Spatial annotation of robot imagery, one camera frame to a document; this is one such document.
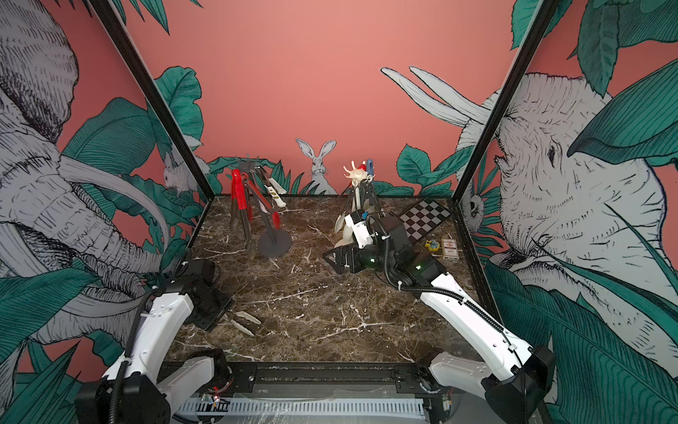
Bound black steel tongs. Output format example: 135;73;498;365
361;180;383;214

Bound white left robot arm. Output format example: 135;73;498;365
75;259;234;423

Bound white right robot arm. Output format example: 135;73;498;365
324;210;556;423

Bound grey utensil rack stand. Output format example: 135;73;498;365
235;158;292;258

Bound cream utensil rack stand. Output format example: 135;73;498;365
344;161;374;211

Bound black white chessboard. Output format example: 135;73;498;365
399;198;451;244

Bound yellow tree puzzle block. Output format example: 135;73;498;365
425;240;441;253

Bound playing card box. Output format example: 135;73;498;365
441;238;460;261

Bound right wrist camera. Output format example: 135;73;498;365
344;210;374;249

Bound black front rail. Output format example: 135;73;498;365
153;361;533;396

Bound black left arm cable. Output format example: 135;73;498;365
105;253;202;424

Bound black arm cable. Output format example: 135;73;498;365
105;253;202;424
367;211;525;367

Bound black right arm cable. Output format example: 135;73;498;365
367;211;525;367

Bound white cable duct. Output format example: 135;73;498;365
177;397;427;420

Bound black enclosure frame post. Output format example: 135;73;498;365
452;0;560;204

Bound left black frame post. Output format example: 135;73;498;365
89;0;215;201

